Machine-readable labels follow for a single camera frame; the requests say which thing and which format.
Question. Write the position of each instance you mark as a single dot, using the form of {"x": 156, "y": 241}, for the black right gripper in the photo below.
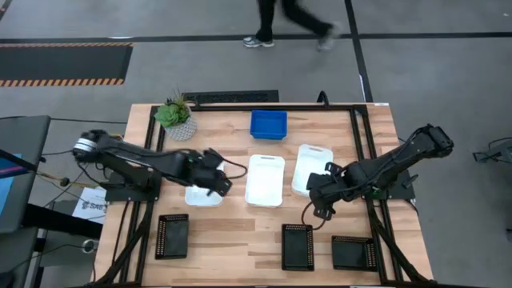
{"x": 326, "y": 186}

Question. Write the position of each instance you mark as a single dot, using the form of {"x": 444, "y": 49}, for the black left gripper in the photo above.
{"x": 204, "y": 170}

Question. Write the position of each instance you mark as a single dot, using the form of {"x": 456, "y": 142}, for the white plastic basket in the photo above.
{"x": 310, "y": 164}
{"x": 200, "y": 200}
{"x": 264, "y": 182}

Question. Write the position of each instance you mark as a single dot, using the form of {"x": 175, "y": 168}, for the black perforated plastic basket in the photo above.
{"x": 298, "y": 248}
{"x": 173, "y": 237}
{"x": 354, "y": 253}

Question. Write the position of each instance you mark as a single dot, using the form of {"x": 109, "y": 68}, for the blue slotted plastic basket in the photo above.
{"x": 269, "y": 123}
{"x": 269, "y": 138}

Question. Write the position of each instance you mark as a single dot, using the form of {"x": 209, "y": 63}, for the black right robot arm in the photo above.
{"x": 400, "y": 160}

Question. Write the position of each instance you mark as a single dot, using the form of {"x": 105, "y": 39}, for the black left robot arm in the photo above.
{"x": 132, "y": 158}

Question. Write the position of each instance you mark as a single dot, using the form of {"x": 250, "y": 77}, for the potted plant, white patterned pot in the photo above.
{"x": 182, "y": 130}

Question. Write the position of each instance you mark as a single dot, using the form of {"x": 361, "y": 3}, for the black floor grate mat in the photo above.
{"x": 230, "y": 97}

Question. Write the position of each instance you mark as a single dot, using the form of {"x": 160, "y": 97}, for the white printed paper sheet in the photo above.
{"x": 92, "y": 208}

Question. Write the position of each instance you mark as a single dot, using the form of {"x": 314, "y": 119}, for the grey round floor object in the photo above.
{"x": 90, "y": 246}

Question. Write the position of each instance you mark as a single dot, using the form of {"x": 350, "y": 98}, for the person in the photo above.
{"x": 266, "y": 20}

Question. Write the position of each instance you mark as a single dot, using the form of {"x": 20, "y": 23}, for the grey desk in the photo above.
{"x": 28, "y": 136}

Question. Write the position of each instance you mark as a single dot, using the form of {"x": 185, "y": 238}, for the black hazard-striped floor mat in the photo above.
{"x": 60, "y": 62}

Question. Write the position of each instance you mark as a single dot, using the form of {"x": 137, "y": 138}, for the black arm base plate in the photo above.
{"x": 404, "y": 192}
{"x": 120, "y": 194}

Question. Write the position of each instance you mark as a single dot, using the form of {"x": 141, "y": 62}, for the black aluminium rig frame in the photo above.
{"x": 260, "y": 107}

